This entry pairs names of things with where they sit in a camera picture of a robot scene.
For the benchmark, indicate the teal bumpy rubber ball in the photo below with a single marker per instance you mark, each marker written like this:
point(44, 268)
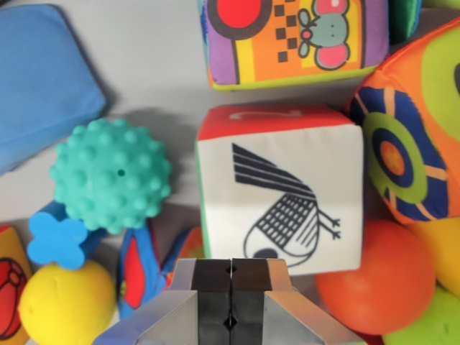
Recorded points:
point(108, 176)

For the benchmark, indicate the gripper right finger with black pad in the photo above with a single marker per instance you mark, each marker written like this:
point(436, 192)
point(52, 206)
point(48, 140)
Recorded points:
point(280, 316)

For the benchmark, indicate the plain blue fabric cube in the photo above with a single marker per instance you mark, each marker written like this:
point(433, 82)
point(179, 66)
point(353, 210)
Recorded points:
point(43, 86)

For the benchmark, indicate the orange smooth ball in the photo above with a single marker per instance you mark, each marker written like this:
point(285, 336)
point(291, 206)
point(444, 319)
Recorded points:
point(377, 280)

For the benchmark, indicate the red fabric cube snake print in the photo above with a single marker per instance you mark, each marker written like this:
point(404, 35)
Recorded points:
point(140, 269)

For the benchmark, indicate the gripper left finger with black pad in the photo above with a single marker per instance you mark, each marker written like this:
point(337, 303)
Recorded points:
point(187, 316)

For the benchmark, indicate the white fabric cube bird print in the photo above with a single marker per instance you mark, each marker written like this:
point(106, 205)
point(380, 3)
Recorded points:
point(280, 201)

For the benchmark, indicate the purple fabric cube mouse print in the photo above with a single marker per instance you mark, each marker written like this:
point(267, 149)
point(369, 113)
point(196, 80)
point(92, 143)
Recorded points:
point(287, 39)

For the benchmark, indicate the dark green fabric block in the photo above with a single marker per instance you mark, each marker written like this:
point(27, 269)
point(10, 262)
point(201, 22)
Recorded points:
point(406, 18)

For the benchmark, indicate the blue foam flower block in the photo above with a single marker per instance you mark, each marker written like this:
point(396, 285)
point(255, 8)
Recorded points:
point(57, 237)

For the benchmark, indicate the yellow smooth ball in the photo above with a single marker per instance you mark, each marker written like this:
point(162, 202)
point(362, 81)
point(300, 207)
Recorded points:
point(68, 305)

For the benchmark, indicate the orange fabric cube number five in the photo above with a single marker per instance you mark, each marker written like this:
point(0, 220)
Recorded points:
point(413, 143)

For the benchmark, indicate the orange fabric cube ball print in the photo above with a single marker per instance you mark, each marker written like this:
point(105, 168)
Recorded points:
point(10, 280)

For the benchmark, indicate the green smooth ball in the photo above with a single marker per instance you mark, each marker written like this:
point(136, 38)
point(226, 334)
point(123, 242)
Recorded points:
point(431, 323)

